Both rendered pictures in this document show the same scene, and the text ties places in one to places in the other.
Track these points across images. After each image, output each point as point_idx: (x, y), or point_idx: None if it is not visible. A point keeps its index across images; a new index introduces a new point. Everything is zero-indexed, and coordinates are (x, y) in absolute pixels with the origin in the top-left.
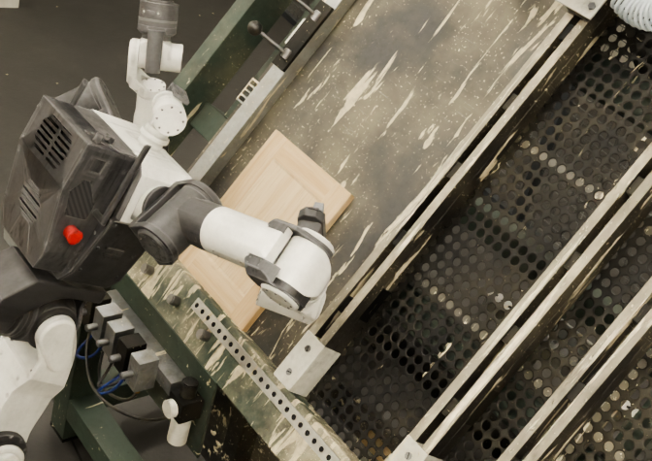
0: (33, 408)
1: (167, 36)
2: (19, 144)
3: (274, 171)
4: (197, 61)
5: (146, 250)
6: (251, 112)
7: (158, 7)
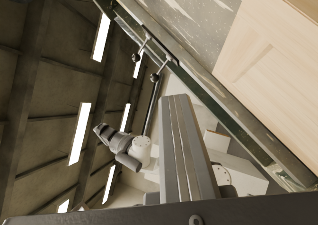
0: None
1: (125, 148)
2: None
3: (242, 86)
4: (197, 98)
5: None
6: (205, 86)
7: (110, 148)
